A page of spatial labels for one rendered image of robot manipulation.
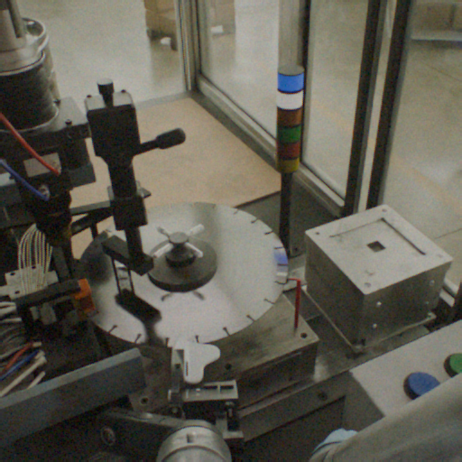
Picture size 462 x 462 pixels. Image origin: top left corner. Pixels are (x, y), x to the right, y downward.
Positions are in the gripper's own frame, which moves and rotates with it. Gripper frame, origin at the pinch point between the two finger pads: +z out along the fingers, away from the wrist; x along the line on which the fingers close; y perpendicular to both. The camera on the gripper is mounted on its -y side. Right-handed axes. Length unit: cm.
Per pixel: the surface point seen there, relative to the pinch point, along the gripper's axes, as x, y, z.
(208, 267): 14.6, 4.6, 9.3
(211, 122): 44, 8, 94
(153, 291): 11.8, -3.7, 7.0
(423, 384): 0.0, 31.9, -5.1
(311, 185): 25, 30, 59
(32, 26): 66, -35, 67
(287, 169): 29.0, 19.9, 27.7
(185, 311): 9.5, 1.0, 3.2
